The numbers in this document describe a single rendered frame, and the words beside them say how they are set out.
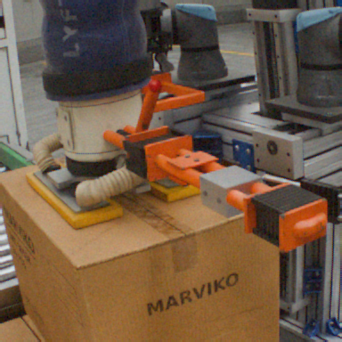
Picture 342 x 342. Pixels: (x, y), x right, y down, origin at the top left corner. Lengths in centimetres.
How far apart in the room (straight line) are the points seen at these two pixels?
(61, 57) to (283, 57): 71
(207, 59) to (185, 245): 85
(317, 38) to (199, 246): 59
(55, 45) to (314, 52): 61
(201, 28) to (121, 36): 67
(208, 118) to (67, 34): 73
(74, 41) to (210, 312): 56
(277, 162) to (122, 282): 52
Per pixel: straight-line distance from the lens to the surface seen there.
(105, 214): 117
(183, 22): 182
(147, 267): 107
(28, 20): 1109
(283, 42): 169
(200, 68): 184
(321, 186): 83
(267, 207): 77
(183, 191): 123
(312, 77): 148
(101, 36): 117
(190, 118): 183
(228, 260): 116
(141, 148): 103
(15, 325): 167
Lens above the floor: 139
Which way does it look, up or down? 19 degrees down
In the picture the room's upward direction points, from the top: 6 degrees counter-clockwise
